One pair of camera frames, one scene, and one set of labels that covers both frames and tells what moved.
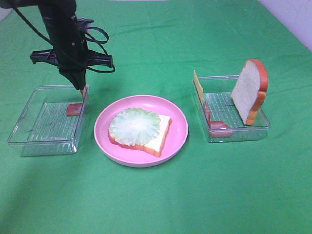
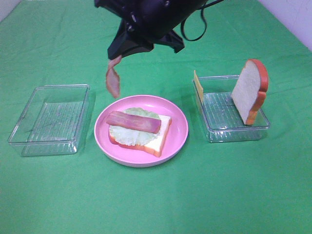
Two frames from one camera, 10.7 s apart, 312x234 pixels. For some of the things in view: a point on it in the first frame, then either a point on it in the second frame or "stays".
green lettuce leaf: x=134 y=126 stays
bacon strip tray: x=217 y=128 → x=112 y=79
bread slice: x=155 y=146 stays
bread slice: x=249 y=92 stays
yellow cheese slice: x=198 y=85 stays
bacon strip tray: x=74 y=109 → x=120 y=119
